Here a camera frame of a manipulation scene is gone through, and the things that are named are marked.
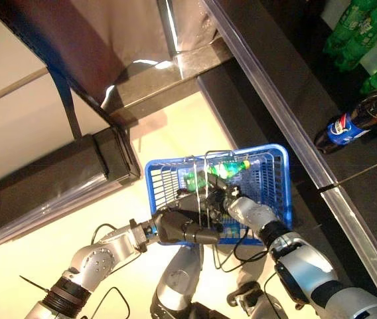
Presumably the robot black waist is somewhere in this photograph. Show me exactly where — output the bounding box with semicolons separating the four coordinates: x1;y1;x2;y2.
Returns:
151;298;229;319

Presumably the metal crossbeam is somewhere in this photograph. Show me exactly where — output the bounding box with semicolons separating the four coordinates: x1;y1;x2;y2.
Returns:
100;35;235;130

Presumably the black display cabinet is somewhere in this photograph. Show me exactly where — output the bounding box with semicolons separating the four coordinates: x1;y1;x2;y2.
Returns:
0;0;142;257

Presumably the small green drink bottle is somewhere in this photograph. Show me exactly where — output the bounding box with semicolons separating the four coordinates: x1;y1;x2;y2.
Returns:
184;169;206;191

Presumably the green soda bottle yellow cap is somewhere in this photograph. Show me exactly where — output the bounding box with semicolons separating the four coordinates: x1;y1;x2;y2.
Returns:
206;159;252;180

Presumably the black strap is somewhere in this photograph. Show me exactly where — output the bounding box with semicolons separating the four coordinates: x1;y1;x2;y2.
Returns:
46;64;84;139

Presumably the silver metal pole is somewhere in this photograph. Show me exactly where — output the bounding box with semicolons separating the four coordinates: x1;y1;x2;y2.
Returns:
156;0;185;59

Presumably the black zip tie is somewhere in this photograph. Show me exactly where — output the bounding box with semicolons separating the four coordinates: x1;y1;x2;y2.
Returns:
19;274;49;294

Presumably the blue plastic shopping basket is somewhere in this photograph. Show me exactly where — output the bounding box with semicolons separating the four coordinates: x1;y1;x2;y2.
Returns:
144;143;295;249

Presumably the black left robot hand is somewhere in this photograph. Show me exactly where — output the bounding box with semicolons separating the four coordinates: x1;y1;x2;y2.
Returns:
151;195;225;245

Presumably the silver right robot leg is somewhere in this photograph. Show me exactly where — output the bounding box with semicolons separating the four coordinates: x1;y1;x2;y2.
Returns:
226;281;289;319

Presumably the cola bottle blue cap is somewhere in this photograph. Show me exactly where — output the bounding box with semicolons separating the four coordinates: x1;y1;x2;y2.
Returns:
313;80;377;154

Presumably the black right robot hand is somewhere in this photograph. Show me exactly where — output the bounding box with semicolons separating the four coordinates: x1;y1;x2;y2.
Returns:
204;174;242;227

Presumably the clear plastic shelf rail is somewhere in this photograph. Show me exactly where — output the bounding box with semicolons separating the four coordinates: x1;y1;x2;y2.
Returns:
203;0;340;192
319;184;377;312

